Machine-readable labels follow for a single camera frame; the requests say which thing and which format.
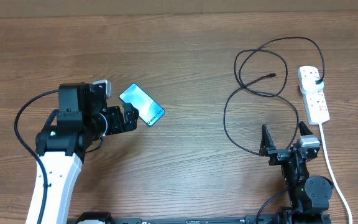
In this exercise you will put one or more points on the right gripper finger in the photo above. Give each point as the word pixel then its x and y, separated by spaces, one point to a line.
pixel 266 143
pixel 304 130

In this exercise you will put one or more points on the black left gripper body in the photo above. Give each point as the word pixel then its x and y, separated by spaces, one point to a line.
pixel 114 123

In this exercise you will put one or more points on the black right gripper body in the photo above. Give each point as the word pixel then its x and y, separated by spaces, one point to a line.
pixel 279 155

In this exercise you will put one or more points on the Galaxy smartphone with blue screen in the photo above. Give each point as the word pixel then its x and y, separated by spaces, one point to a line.
pixel 149 110

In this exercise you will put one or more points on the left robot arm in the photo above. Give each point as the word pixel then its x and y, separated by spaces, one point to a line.
pixel 82 117

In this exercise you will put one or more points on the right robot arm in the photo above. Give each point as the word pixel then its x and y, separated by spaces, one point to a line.
pixel 309 195

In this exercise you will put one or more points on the white charger plug adapter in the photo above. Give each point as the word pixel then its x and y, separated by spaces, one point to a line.
pixel 310 85

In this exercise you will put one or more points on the white power strip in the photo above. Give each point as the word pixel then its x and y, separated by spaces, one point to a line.
pixel 315 103

